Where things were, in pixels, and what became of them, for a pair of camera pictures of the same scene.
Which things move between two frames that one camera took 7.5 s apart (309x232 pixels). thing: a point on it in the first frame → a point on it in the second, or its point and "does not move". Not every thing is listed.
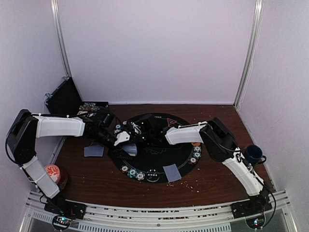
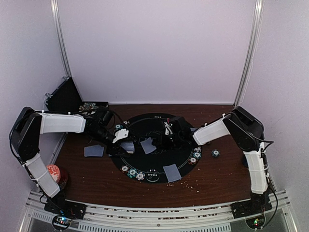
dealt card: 172,172 does not move
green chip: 197,155 does not move
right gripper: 133,136 → 161,142
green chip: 132,172 does not move
